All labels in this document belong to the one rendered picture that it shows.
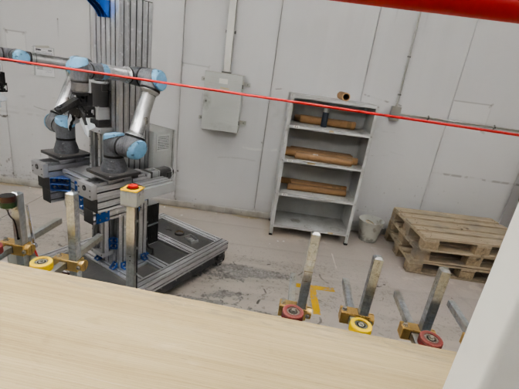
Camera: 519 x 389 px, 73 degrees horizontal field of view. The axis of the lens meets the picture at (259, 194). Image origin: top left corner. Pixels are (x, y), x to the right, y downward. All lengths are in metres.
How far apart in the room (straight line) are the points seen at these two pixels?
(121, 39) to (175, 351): 1.81
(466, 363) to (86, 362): 0.98
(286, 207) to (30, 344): 3.46
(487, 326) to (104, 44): 2.38
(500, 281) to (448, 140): 4.23
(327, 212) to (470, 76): 2.15
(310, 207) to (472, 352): 4.00
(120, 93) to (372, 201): 3.15
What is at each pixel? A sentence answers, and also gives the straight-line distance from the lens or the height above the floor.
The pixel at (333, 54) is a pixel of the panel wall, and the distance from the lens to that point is 4.09.
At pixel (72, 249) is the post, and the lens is 1.71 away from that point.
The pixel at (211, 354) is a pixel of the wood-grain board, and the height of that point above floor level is 0.90.
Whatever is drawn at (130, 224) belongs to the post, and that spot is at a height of 1.07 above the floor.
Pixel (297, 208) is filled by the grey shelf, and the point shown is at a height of 0.21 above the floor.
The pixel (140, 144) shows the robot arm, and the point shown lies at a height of 1.24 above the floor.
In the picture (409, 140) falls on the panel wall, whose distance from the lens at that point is 4.39.
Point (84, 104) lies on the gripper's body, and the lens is 1.90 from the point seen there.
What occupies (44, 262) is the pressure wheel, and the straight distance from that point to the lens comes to 1.63.
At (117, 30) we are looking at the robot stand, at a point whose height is 1.83.
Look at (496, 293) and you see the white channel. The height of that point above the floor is 1.57.
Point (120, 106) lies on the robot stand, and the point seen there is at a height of 1.40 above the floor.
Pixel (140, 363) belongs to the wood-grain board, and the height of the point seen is 0.90.
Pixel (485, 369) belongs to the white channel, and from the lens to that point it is 0.38.
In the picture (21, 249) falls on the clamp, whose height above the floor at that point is 0.85.
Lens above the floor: 1.72
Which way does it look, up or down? 19 degrees down
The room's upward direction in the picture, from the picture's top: 8 degrees clockwise
